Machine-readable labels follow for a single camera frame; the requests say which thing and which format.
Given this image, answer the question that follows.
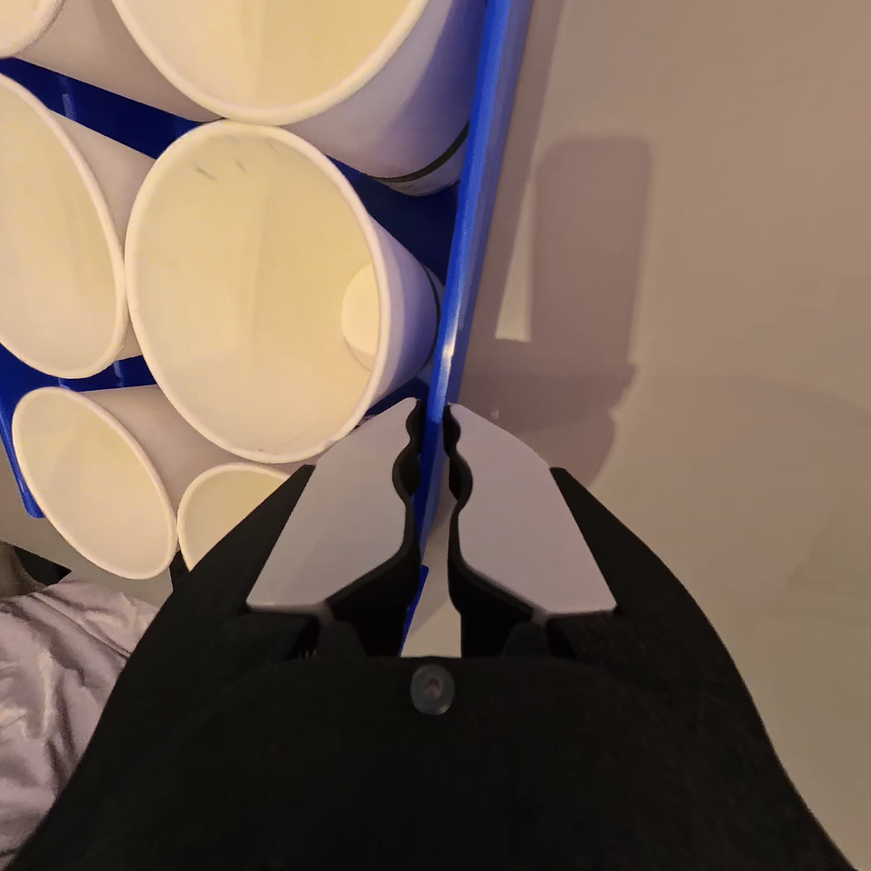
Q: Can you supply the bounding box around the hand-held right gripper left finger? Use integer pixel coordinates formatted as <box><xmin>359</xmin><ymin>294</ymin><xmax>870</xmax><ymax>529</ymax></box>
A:
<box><xmin>248</xmin><ymin>398</ymin><xmax>439</xmax><ymax>661</ymax></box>

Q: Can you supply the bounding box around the blue plastic bin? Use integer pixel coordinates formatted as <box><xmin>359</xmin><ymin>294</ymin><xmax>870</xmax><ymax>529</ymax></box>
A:
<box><xmin>0</xmin><ymin>0</ymin><xmax>534</xmax><ymax>661</ymax></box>

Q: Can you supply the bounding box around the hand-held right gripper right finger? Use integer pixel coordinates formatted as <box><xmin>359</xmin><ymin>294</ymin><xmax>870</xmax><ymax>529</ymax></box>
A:
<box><xmin>433</xmin><ymin>402</ymin><xmax>616</xmax><ymax>661</ymax></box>

